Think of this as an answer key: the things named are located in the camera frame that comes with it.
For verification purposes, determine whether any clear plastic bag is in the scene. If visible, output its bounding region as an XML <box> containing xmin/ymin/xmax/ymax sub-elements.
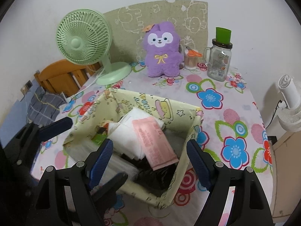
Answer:
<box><xmin>64</xmin><ymin>139</ymin><xmax>139</xmax><ymax>184</ymax></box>

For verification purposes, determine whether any green bear tissue pack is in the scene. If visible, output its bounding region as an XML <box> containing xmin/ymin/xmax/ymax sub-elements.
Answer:
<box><xmin>91</xmin><ymin>120</ymin><xmax>112</xmax><ymax>145</ymax></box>

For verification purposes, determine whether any white cloth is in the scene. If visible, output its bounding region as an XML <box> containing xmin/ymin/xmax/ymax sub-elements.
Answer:
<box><xmin>108</xmin><ymin>107</ymin><xmax>164</xmax><ymax>160</ymax></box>

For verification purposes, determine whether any black plastic bag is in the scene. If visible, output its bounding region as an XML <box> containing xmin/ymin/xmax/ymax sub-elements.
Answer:
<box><xmin>121</xmin><ymin>154</ymin><xmax>178</xmax><ymax>192</ymax></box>

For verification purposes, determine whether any pink packet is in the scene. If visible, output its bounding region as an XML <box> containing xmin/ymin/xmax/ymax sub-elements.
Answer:
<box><xmin>132</xmin><ymin>117</ymin><xmax>179</xmax><ymax>170</ymax></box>

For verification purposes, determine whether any yellow cartoon fabric box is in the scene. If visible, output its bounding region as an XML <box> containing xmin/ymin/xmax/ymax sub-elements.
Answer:
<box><xmin>63</xmin><ymin>88</ymin><xmax>203</xmax><ymax>209</ymax></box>

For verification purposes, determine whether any grey plaid pillow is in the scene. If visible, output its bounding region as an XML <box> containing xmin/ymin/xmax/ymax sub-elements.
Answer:
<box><xmin>27</xmin><ymin>86</ymin><xmax>66</xmax><ymax>127</ymax></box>

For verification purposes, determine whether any wooden bed headboard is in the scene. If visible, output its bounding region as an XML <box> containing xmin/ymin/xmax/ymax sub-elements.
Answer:
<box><xmin>34</xmin><ymin>59</ymin><xmax>102</xmax><ymax>97</ymax></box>

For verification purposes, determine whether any floral tablecloth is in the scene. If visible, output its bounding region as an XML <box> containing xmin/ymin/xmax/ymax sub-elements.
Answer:
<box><xmin>30</xmin><ymin>61</ymin><xmax>274</xmax><ymax>226</ymax></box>

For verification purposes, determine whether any white floor fan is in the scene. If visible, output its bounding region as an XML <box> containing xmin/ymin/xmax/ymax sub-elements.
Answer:
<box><xmin>277</xmin><ymin>74</ymin><xmax>300</xmax><ymax>132</ymax></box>

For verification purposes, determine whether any green desk fan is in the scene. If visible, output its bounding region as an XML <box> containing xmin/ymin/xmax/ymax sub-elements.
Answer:
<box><xmin>56</xmin><ymin>9</ymin><xmax>132</xmax><ymax>85</ymax></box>

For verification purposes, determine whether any purple plush bunny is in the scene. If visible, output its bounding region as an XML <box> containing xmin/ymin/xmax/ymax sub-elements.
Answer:
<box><xmin>143</xmin><ymin>21</ymin><xmax>184</xmax><ymax>78</ymax></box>

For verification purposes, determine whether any glass jar green lid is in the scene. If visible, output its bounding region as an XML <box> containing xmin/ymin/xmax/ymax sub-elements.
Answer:
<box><xmin>203</xmin><ymin>27</ymin><xmax>233</xmax><ymax>82</ymax></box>

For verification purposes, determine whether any toothpick cup with scissors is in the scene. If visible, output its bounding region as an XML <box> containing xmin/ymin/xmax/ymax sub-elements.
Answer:
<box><xmin>184</xmin><ymin>46</ymin><xmax>203</xmax><ymax>70</ymax></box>

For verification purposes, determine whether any white fan power cable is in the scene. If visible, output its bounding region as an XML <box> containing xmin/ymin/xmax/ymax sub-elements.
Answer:
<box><xmin>65</xmin><ymin>67</ymin><xmax>105</xmax><ymax>103</ymax></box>

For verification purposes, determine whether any wall socket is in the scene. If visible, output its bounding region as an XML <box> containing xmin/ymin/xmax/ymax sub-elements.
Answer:
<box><xmin>24</xmin><ymin>80</ymin><xmax>33</xmax><ymax>91</ymax></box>

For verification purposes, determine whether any green cartoon wall sheet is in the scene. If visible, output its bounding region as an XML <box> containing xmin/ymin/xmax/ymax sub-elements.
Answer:
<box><xmin>105</xmin><ymin>0</ymin><xmax>208</xmax><ymax>63</ymax></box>

